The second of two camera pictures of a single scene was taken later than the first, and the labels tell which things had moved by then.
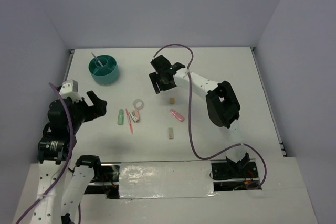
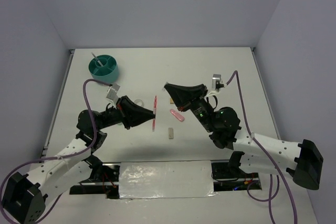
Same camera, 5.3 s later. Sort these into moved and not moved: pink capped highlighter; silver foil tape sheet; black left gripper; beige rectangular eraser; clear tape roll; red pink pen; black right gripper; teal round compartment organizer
Moved: black left gripper; black right gripper; red pink pen
Not moved: clear tape roll; pink capped highlighter; silver foil tape sheet; teal round compartment organizer; beige rectangular eraser
